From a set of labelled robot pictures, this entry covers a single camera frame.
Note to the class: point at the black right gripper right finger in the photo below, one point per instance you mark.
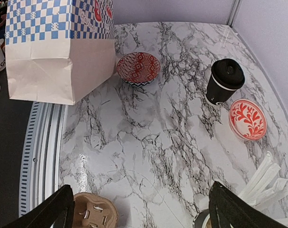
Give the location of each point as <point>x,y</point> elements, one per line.
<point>227,210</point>

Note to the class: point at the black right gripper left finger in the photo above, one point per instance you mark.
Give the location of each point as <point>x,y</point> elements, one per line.
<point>57,210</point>

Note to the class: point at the brown cardboard cup carrier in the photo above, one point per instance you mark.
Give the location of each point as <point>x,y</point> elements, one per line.
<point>93,211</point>

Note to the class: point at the black paper coffee cup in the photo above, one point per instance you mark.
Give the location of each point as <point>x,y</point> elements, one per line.
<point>216,93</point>

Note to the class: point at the black plastic cup lid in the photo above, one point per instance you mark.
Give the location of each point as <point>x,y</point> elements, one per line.
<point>228,74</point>

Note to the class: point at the blue checkered paper bag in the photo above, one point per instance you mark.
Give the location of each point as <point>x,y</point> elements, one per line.
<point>58,51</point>

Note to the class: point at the black cup holding straws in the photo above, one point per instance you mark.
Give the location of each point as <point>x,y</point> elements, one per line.
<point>202,220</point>

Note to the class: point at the bundle of white straws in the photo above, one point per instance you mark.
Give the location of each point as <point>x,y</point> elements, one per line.
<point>265,188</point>

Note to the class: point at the red patterned bowl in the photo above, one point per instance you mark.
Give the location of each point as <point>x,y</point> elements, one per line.
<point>138,68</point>
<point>247,120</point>

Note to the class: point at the aluminium front rail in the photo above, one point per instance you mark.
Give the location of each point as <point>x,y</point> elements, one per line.
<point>40,158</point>

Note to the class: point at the left aluminium frame post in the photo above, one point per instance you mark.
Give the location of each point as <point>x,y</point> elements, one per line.
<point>234,12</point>

